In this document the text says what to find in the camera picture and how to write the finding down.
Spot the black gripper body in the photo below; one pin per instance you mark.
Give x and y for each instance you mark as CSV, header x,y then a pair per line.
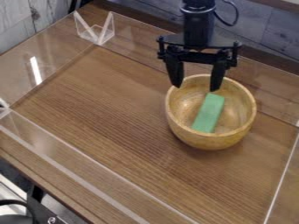
x,y
220,50

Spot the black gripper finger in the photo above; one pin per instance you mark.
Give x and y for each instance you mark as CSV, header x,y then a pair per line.
x,y
174,66
216,75

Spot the green rectangular block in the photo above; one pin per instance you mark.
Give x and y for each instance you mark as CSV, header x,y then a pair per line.
x,y
208,115

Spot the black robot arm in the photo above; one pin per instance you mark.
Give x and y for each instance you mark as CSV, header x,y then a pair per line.
x,y
199,14

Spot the wooden bowl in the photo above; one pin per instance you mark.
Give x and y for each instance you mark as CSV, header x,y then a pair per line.
x,y
182,104

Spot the clear acrylic tray wall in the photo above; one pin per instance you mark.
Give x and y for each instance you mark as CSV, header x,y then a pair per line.
x,y
84,130

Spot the black table frame bracket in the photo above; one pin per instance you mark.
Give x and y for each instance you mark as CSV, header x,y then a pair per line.
x,y
51,212

